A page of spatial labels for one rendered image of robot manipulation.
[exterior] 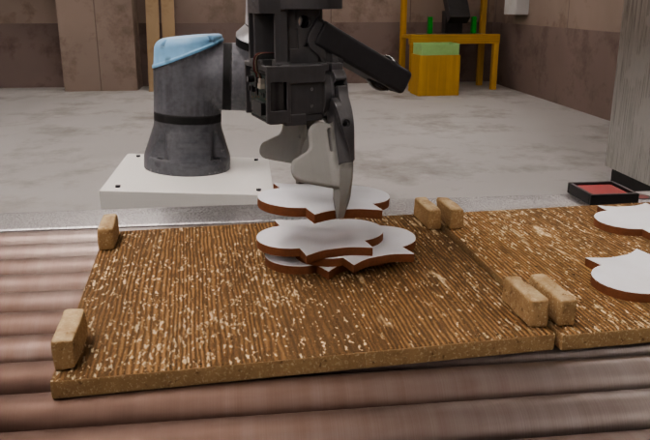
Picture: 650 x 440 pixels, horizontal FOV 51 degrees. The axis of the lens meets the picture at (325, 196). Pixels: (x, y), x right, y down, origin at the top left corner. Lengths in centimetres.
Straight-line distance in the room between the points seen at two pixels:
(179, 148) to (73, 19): 897
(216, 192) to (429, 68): 817
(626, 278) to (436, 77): 853
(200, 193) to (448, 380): 61
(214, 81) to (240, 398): 71
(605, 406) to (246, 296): 33
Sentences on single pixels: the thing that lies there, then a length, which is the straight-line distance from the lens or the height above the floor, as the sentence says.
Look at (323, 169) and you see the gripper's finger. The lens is 64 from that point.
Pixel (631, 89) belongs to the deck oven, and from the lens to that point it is 485.
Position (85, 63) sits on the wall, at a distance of 1012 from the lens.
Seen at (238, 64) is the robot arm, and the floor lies 111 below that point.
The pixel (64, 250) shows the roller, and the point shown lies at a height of 92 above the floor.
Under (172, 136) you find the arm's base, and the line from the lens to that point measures 118.
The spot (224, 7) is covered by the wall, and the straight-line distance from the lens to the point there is 1039.
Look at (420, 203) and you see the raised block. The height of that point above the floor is 96.
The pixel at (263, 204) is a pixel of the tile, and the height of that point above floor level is 102.
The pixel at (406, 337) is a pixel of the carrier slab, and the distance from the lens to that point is 59.
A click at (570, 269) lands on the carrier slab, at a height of 94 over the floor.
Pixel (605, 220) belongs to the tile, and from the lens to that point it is 92.
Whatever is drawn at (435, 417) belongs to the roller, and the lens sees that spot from 53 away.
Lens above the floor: 121
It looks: 16 degrees down
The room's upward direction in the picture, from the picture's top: straight up
